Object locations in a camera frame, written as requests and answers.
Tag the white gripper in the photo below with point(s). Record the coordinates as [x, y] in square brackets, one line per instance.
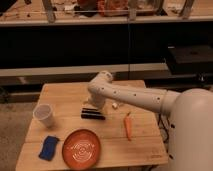
[97, 103]

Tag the black striped eraser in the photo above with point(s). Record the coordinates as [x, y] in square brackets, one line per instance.
[89, 113]

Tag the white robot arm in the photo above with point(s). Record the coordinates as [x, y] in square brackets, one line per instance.
[190, 146]

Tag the orange toy carrot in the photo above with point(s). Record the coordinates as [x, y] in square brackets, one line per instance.
[128, 126]

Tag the wooden folding table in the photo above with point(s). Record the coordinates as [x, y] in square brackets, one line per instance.
[66, 99]

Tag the orange patterned plate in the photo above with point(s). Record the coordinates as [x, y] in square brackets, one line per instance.
[81, 149]

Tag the clear plastic cup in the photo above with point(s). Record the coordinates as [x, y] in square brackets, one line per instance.
[44, 114]

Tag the blue cloth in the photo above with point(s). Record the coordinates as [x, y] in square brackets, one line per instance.
[48, 148]

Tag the black box on shelf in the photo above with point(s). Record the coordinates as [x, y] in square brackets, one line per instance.
[190, 59]

